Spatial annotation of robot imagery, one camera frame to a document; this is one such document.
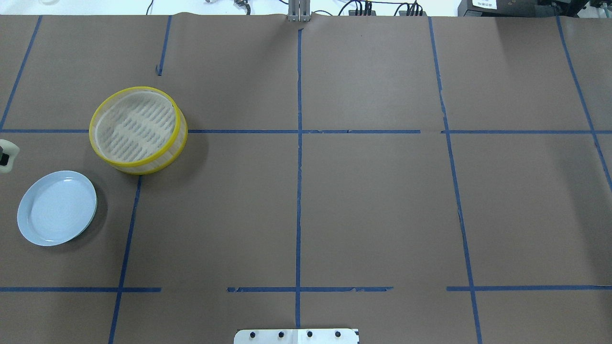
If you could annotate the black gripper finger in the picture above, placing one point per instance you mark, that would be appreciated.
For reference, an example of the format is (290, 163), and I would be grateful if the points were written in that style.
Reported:
(4, 160)

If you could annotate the white steamed bun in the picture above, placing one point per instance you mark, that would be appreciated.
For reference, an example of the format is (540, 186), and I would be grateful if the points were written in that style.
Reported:
(7, 147)

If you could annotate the yellow round steamer basket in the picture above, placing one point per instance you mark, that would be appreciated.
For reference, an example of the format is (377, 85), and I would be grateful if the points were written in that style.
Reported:
(139, 130)

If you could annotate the light blue plate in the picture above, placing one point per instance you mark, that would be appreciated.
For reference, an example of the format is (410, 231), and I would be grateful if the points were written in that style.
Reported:
(57, 208)

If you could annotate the black equipment box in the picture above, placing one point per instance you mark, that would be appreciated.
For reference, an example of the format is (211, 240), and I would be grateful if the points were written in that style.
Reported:
(520, 8)

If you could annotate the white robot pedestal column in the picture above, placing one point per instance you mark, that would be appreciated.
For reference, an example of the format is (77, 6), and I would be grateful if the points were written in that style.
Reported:
(297, 336)

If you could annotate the aluminium frame post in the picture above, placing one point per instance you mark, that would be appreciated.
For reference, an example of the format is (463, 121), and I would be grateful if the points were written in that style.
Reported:
(299, 10)

